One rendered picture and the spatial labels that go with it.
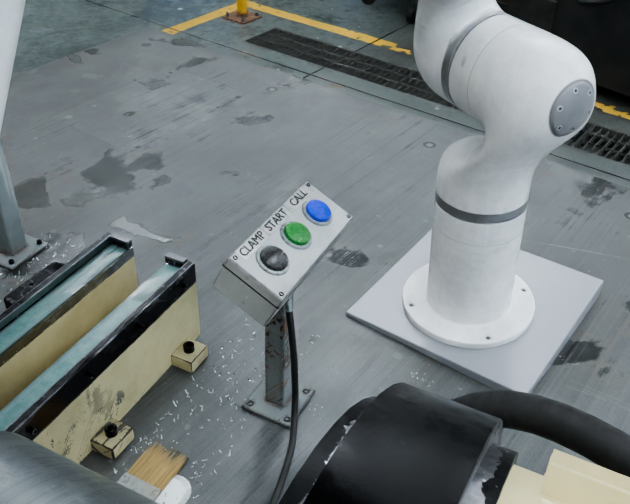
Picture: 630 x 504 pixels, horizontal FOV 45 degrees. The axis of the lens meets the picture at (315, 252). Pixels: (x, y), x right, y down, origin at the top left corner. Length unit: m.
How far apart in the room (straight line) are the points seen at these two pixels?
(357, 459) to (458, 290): 0.84
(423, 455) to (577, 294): 0.98
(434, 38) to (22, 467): 0.63
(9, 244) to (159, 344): 0.37
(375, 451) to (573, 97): 0.67
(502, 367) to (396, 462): 0.84
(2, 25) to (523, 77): 0.50
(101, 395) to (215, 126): 0.81
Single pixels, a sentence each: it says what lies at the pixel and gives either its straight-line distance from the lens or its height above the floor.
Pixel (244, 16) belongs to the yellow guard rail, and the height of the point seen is 0.02.
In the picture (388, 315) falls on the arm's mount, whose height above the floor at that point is 0.81.
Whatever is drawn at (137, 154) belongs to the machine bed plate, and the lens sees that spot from 1.51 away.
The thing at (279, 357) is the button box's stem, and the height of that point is 0.89.
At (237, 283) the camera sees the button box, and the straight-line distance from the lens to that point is 0.76.
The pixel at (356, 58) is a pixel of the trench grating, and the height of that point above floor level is 0.00.
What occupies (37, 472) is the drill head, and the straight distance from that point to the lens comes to 0.50.
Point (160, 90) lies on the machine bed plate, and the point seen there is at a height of 0.80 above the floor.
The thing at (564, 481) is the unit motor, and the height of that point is 1.35.
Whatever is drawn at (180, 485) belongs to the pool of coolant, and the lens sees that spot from 0.91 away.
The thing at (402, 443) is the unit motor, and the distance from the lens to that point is 0.21.
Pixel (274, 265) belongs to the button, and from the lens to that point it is 0.75.
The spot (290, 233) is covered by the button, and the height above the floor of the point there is 1.07.
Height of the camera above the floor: 1.53
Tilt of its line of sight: 36 degrees down
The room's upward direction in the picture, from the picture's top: 2 degrees clockwise
